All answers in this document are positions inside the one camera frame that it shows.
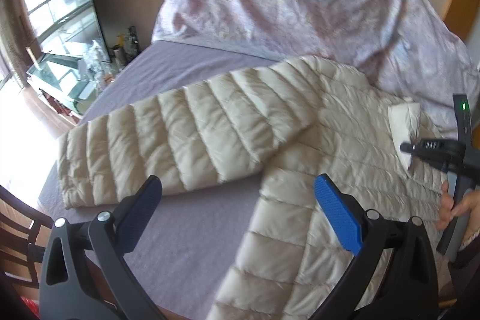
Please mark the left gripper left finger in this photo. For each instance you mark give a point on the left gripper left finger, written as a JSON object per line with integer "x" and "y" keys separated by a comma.
{"x": 68, "y": 290}

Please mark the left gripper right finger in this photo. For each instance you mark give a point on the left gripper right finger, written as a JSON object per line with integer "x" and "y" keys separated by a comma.
{"x": 409, "y": 289}

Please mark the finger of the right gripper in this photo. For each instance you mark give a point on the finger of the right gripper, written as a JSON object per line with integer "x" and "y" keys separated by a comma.
{"x": 429, "y": 151}

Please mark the cream quilted down jacket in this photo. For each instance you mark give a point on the cream quilted down jacket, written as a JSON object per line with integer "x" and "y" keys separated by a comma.
{"x": 289, "y": 122}

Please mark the person's right hand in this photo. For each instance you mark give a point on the person's right hand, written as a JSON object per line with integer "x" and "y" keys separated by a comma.
{"x": 448, "y": 210}

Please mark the dark wooden chair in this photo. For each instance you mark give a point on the dark wooden chair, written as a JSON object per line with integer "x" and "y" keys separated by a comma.
{"x": 24, "y": 235}

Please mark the lilac bed sheet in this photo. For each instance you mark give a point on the lilac bed sheet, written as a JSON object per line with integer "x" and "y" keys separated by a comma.
{"x": 192, "y": 238}

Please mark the cluttered glass side table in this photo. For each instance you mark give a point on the cluttered glass side table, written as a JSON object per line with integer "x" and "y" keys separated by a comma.
{"x": 72, "y": 79}

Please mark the pink floral duvet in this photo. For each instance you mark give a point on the pink floral duvet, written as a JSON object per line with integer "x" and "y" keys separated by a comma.
{"x": 402, "y": 46}

